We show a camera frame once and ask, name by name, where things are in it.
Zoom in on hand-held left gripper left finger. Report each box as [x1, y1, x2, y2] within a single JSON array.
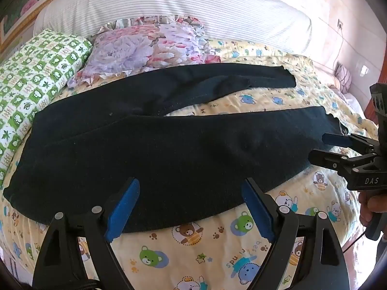
[[32, 178, 141, 290]]

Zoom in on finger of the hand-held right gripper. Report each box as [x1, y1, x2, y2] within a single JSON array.
[[308, 147, 379, 175], [322, 133, 378, 152]]

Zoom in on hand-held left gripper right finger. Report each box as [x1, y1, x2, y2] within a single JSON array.
[[241, 178, 359, 290]]

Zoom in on black pants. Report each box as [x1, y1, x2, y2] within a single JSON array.
[[3, 63, 348, 234]]

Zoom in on person's right hand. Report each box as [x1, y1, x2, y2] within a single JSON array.
[[358, 190, 387, 228]]

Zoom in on reddish wooden furniture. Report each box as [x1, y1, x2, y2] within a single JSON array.
[[362, 95, 377, 123]]

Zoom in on small striped pillow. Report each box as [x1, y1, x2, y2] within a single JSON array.
[[333, 61, 353, 94]]

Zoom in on bear print bed sheet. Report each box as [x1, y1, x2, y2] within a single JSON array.
[[0, 39, 378, 290]]

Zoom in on floral ruffled pillow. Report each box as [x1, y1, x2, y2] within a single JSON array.
[[67, 16, 221, 89]]

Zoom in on green checkered pillow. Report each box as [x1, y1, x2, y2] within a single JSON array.
[[0, 29, 93, 188]]

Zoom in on white striped headboard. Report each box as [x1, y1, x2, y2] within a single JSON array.
[[33, 0, 313, 58]]

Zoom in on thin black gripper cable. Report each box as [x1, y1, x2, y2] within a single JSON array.
[[342, 232, 367, 252]]

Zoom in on thin wall cable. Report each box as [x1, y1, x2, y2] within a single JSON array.
[[333, 27, 344, 68]]

